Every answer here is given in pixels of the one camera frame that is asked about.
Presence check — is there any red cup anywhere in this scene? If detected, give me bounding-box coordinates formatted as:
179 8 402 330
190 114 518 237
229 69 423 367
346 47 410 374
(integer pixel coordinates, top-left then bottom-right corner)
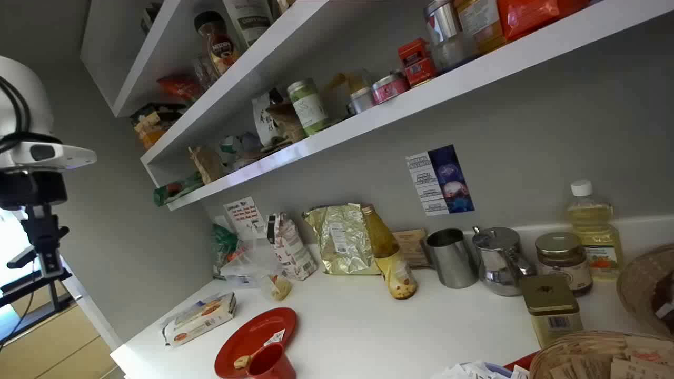
244 343 300 379

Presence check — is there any steel cup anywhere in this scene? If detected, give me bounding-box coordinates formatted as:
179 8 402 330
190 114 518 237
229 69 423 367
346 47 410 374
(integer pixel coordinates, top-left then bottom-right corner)
423 226 480 291

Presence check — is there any red plate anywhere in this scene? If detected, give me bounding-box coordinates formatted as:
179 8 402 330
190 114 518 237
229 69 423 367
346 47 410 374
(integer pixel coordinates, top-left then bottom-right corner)
214 305 302 379

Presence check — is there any gold foil bag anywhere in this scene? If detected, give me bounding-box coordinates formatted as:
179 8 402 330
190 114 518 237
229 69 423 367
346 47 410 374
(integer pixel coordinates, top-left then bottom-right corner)
302 202 380 279

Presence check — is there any white red patterned bag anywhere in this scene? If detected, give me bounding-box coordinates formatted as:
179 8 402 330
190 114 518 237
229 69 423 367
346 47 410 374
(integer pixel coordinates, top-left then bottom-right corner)
266 211 321 285

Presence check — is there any green label jar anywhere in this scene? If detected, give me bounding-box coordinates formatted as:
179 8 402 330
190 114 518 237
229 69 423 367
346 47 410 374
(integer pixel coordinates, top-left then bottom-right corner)
285 77 330 138

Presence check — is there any small white can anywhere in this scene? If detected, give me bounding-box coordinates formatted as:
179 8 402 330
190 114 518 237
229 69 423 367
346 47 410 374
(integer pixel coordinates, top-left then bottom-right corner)
347 86 378 117

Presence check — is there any brown packet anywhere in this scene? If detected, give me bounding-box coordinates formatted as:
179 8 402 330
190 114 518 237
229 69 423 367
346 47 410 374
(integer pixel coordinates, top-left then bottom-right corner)
393 226 433 272

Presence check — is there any yellow bottle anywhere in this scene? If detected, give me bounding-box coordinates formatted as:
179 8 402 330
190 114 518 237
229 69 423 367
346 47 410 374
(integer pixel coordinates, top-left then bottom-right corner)
360 202 422 304

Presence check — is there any handwritten paper sign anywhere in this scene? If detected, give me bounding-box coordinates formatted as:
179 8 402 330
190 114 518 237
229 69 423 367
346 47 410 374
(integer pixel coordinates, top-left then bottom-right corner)
224 196 267 244

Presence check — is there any yellowish jar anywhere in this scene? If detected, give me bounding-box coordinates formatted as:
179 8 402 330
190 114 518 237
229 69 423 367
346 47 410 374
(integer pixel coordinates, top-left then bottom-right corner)
321 67 368 123

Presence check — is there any white black packet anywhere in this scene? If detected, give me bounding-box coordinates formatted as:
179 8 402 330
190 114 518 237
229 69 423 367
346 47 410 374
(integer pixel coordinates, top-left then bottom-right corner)
251 90 285 152

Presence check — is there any teal bag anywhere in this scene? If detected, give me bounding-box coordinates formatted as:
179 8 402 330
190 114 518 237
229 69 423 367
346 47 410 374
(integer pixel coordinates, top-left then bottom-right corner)
216 130 263 174

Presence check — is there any wrapped cookie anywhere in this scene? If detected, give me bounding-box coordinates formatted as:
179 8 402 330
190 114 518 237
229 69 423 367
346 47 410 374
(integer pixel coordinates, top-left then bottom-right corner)
267 272 296 304

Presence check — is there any pink can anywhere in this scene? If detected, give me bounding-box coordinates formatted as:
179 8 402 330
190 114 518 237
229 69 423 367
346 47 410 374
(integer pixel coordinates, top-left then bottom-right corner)
368 72 410 108

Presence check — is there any clear plastic bag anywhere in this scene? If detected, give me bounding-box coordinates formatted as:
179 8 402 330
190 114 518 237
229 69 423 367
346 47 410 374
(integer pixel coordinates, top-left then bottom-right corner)
209 222 285 291

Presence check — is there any brown paper bag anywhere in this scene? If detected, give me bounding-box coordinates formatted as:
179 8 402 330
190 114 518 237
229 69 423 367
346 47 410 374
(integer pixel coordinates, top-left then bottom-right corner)
183 142 227 185

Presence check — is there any red box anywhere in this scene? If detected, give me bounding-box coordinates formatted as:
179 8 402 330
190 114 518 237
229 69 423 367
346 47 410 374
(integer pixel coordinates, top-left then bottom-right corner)
397 37 440 89

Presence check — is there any green package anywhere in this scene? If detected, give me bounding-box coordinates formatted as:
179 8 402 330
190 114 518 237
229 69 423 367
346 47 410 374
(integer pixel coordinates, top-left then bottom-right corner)
151 174 207 208

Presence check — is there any steel teapot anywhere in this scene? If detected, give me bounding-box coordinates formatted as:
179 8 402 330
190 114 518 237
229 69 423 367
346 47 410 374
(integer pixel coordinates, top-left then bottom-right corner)
469 223 537 298

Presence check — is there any red orange packet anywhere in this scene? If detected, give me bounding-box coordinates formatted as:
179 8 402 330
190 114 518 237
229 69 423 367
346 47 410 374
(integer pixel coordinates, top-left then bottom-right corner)
156 72 207 106

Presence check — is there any white box orange print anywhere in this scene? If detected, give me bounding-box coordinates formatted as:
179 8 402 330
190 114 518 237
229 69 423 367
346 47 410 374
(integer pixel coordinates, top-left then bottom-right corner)
160 291 241 349

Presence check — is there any silver can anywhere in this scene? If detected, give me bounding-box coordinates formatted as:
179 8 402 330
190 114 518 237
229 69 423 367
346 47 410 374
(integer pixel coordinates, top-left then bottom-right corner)
426 0 480 75

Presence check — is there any dark lid jar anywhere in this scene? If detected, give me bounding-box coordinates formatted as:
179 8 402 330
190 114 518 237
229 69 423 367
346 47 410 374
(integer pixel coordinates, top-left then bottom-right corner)
192 8 238 78

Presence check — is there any white labelled container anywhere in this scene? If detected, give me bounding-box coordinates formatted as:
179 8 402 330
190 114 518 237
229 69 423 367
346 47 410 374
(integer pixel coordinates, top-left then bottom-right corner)
221 0 275 47

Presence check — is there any orange bottle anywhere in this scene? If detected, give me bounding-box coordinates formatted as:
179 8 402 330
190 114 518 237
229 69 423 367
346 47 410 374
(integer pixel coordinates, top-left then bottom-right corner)
130 104 187 152

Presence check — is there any white blue sachet pile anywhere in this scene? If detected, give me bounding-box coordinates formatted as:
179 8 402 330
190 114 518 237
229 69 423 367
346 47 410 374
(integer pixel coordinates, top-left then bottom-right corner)
429 358 534 379

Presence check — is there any glass jar gold lid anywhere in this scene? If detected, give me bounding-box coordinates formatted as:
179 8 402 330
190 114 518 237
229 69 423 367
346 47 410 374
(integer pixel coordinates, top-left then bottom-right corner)
534 229 597 298

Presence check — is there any gold tin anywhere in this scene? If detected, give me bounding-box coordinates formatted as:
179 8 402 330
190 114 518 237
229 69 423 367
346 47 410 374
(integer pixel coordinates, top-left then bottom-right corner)
518 272 586 348

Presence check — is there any red tray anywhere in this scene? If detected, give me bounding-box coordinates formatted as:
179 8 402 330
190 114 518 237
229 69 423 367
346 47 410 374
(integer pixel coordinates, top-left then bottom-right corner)
501 352 539 374

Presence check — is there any cooking oil bottle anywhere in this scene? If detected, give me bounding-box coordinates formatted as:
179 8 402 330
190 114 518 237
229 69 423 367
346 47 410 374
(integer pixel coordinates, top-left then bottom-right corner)
562 178 626 281

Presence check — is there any wicker basket with sachets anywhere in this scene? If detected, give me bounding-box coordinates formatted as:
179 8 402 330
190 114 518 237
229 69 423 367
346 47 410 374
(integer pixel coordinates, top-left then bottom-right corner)
528 329 674 379

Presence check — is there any light wooden cabinet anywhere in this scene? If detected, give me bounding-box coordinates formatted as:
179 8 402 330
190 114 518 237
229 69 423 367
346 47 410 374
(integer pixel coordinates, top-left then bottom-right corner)
0 301 123 379

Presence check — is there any brown paper sachet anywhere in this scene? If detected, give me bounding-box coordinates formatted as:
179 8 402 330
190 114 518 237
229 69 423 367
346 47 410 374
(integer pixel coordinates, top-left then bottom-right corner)
608 356 674 379

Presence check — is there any white wall shelf board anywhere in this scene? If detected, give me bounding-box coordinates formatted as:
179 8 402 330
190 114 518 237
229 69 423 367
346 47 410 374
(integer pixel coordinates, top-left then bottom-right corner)
79 0 333 120
139 0 674 214

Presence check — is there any silver stereo camera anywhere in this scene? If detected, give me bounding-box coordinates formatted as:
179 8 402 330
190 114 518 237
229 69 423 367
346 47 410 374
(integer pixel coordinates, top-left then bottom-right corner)
0 140 99 174

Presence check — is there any black camera stand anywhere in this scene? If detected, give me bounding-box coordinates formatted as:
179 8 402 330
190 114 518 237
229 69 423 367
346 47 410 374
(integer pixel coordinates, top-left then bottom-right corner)
0 169 77 348

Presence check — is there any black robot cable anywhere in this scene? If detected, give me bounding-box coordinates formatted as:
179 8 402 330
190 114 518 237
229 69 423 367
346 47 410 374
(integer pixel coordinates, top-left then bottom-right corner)
0 75 36 143

